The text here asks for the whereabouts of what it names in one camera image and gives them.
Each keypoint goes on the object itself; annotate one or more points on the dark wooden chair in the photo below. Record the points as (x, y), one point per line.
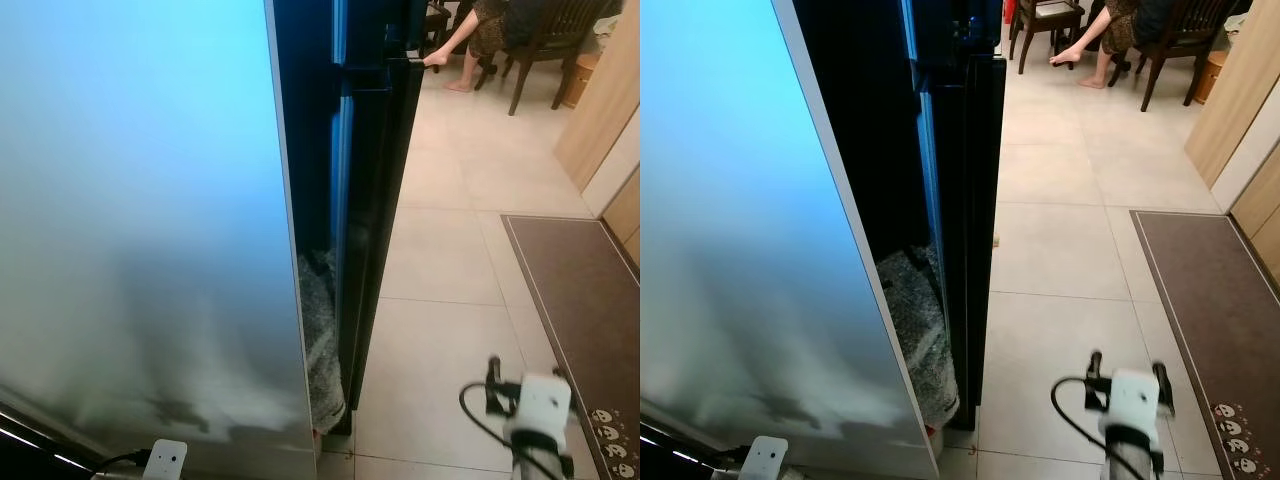
(1050, 15)
(560, 25)
(437, 20)
(1190, 25)

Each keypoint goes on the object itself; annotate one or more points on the light wooden cabinet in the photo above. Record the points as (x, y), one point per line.
(1245, 90)
(610, 100)

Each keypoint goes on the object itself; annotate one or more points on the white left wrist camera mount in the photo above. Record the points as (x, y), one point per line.
(768, 460)
(166, 462)

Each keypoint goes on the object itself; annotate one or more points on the seated person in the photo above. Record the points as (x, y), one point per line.
(490, 25)
(1122, 25)

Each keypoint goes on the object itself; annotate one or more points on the brown floor mat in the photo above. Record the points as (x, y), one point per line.
(580, 330)
(1210, 330)

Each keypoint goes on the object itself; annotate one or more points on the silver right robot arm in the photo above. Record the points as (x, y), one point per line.
(540, 462)
(1130, 462)

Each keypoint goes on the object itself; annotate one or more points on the fridge door with shelves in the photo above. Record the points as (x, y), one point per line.
(985, 200)
(385, 150)

